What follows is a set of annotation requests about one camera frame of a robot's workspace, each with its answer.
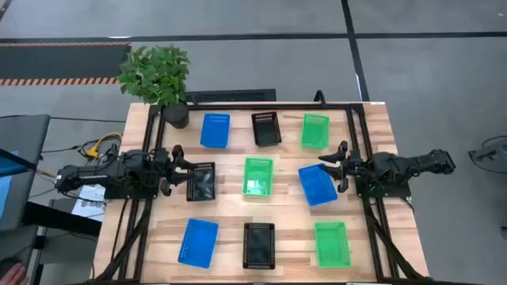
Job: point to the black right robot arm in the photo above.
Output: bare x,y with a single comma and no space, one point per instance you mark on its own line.
404,166

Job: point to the black aluminium table frame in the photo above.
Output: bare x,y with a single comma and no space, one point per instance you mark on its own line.
277,106

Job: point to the person's hand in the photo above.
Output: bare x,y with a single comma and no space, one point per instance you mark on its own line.
12,276

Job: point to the blue plastic basket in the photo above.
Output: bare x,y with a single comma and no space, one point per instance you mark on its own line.
317,185
215,130
198,243

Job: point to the green leafy artificial plant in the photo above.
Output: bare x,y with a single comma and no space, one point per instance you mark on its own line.
154,73

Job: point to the black mat with hazard stripes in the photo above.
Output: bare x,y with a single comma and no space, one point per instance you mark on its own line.
59,63

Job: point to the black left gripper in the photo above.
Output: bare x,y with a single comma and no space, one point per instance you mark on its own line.
164,166

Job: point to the black plastic basket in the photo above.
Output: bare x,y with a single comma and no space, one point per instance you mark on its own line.
266,130
203,183
259,245

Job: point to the white printed paper sheet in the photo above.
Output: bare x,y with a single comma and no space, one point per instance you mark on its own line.
90,202

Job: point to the black desk beam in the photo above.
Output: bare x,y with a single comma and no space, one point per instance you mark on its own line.
59,218

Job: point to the dark grey plant pot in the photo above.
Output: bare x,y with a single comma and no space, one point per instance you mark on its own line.
176,115

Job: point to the black perforated floor mat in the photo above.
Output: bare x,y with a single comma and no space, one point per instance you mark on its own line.
229,96

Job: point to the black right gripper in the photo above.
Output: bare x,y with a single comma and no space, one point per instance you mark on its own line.
355,166

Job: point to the grey desk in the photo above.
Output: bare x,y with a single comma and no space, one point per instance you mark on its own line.
24,138

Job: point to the green plastic basket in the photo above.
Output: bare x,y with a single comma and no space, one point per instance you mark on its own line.
332,244
315,131
258,177

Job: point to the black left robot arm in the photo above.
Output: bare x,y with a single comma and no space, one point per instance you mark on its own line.
95,174

